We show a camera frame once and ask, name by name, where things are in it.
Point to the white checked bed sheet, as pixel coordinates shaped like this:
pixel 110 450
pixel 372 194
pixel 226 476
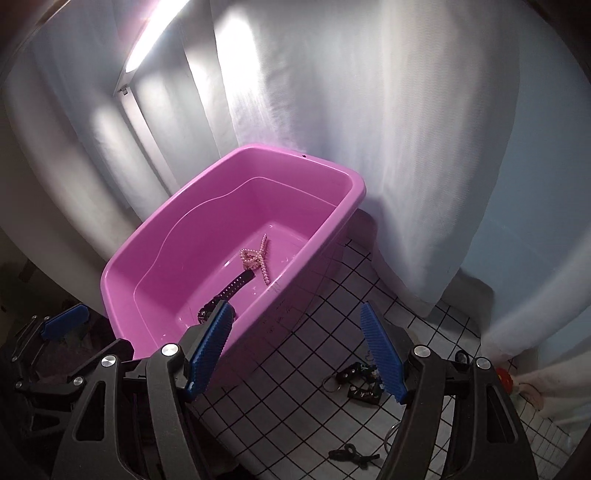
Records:
pixel 323 415

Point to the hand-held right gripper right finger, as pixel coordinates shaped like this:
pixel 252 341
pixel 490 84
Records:
pixel 383 355

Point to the small red accessory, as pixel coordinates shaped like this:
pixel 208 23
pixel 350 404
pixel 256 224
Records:
pixel 508 381

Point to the white sheer curtain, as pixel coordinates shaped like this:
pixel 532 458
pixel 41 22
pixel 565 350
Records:
pixel 369 92

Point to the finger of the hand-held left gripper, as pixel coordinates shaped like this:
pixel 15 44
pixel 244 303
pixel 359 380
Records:
pixel 65 321
pixel 69 377

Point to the pink plastic tub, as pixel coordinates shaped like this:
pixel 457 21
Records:
pixel 184 240

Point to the cream thick curtain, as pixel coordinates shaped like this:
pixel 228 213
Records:
pixel 535 323

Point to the cream plush toy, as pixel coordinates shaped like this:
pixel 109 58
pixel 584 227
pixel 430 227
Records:
pixel 531 392

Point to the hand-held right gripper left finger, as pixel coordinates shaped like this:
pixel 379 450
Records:
pixel 211 347

